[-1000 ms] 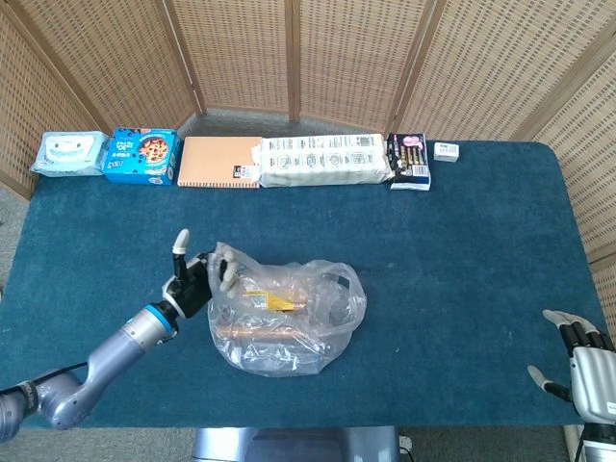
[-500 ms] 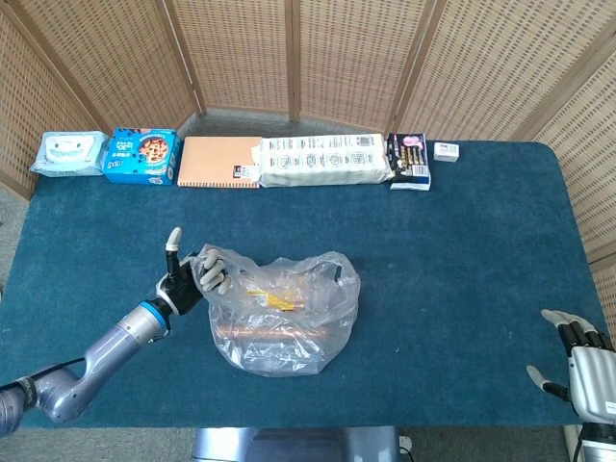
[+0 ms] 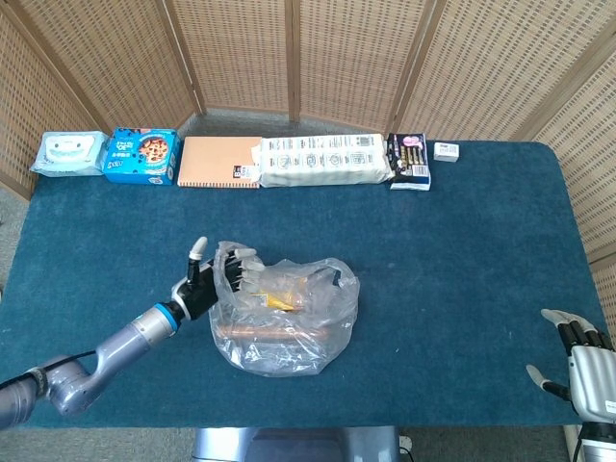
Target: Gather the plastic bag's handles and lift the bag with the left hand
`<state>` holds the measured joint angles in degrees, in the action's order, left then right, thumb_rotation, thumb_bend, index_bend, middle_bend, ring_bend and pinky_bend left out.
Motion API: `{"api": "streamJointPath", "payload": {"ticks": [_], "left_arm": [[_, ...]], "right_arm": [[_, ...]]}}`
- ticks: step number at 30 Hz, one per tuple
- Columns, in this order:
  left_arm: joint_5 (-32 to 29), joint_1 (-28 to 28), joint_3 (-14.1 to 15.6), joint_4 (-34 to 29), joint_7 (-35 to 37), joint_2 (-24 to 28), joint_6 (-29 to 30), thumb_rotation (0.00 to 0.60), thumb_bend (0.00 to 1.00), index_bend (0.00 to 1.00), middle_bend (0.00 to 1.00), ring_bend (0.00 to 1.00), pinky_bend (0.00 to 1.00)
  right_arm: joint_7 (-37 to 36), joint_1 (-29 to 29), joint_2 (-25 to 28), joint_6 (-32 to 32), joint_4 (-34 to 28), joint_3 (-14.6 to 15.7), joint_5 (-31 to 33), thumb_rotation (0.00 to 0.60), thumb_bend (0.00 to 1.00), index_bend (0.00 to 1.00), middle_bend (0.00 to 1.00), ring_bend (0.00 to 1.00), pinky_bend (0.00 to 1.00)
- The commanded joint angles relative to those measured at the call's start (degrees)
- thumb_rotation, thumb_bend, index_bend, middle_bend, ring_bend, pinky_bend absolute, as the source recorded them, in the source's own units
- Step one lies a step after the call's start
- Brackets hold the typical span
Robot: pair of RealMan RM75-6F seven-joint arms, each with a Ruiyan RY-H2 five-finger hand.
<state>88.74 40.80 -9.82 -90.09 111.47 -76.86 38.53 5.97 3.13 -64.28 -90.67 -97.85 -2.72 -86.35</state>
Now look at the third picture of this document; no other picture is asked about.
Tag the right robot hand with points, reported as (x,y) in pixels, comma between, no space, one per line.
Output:
(592,380)

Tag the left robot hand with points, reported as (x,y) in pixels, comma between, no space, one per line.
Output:
(197,293)

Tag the clear plastic bag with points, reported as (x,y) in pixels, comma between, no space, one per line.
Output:
(289,356)

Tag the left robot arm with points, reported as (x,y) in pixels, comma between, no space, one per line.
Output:
(125,341)

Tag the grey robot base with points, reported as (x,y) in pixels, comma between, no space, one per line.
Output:
(289,445)

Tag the yellow snack packet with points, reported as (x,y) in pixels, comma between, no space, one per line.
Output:
(279,302)

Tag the orange spiral notebook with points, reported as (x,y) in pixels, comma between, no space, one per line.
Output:
(212,161)

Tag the blue cookie box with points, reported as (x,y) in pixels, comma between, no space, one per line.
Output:
(139,156)

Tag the long white tissue pack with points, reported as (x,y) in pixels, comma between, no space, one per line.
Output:
(322,161)

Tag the blue felt table cover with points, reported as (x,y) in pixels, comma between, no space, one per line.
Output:
(433,289)

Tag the light blue wet wipes pack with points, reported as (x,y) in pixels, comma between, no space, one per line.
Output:
(67,154)

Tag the black and purple pad pack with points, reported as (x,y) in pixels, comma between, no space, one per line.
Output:
(409,161)

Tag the small white box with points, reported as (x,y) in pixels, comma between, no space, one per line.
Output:
(446,151)

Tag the woven bamboo folding screen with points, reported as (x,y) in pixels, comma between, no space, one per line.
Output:
(356,62)

